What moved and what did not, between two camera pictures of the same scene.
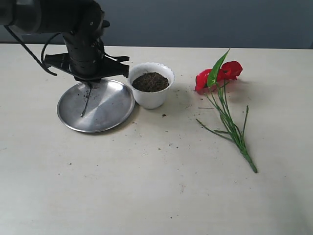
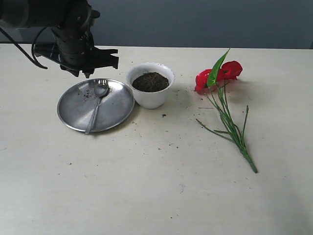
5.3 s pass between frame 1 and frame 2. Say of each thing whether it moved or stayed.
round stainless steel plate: stayed
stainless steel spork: moved
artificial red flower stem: stayed
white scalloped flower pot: stayed
